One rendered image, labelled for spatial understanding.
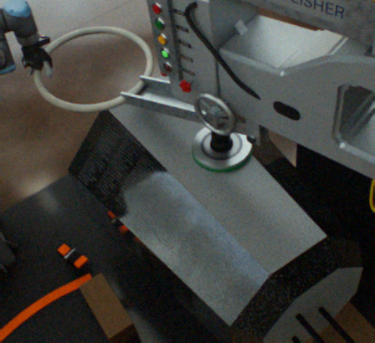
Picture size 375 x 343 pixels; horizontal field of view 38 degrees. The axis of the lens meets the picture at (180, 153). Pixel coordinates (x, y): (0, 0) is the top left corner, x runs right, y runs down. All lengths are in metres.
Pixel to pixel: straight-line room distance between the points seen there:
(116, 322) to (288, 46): 1.45
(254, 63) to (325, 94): 0.21
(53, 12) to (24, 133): 1.28
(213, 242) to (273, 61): 0.66
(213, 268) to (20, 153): 1.85
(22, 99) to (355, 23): 2.83
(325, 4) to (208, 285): 1.01
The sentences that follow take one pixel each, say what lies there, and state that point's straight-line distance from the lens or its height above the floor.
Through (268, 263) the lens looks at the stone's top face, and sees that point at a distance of 1.71.
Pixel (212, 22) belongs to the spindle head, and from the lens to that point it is 1.44.
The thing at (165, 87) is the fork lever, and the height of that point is 0.94.
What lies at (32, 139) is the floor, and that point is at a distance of 3.43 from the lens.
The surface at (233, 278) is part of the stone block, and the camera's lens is 1.77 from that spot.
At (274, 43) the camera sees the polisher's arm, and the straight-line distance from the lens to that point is 1.49.
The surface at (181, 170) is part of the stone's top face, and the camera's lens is 1.94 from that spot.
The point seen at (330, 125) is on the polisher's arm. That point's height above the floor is 1.30.
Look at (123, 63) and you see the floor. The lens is 3.76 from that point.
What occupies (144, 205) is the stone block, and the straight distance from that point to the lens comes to 2.02.
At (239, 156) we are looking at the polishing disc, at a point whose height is 0.85.
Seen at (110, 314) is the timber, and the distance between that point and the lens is 2.47.
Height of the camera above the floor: 2.31
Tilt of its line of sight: 48 degrees down
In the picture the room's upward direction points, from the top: 10 degrees counter-clockwise
